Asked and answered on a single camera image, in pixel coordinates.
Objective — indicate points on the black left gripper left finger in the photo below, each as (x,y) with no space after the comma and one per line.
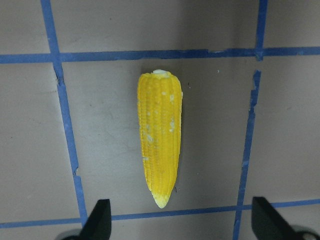
(98,225)

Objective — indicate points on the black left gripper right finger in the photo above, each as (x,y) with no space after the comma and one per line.
(267,223)

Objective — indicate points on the yellow corn cob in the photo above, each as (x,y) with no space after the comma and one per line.
(159,111)

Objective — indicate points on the brown paper table cover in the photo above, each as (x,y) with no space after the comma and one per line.
(69,132)

